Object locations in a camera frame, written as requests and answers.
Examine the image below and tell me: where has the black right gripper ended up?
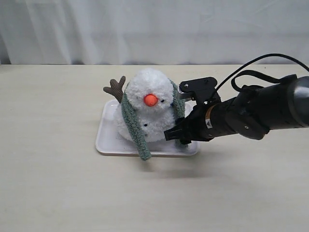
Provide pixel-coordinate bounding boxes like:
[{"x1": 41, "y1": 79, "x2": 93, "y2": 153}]
[{"x1": 164, "y1": 85, "x2": 270, "y2": 145}]

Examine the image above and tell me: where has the green fuzzy scarf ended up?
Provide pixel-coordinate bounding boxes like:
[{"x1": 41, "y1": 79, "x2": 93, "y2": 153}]
[{"x1": 115, "y1": 77, "x2": 185, "y2": 160}]

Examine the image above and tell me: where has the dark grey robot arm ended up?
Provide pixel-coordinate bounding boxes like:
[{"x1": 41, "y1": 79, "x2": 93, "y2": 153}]
[{"x1": 164, "y1": 74, "x2": 309, "y2": 145}]

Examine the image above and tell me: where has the white plush snowman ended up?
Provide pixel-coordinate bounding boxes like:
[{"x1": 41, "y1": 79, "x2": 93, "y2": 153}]
[{"x1": 103, "y1": 68, "x2": 185, "y2": 143}]

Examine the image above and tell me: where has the white square tray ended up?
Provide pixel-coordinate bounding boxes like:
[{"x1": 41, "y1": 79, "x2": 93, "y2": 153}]
[{"x1": 95, "y1": 100, "x2": 200, "y2": 158}]

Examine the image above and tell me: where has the white backdrop curtain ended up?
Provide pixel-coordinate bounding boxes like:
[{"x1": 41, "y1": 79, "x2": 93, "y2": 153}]
[{"x1": 0, "y1": 0, "x2": 309, "y2": 65}]

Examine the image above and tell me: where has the black camera cable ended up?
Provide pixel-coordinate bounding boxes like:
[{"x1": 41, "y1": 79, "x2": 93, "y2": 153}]
[{"x1": 212, "y1": 53, "x2": 309, "y2": 102}]

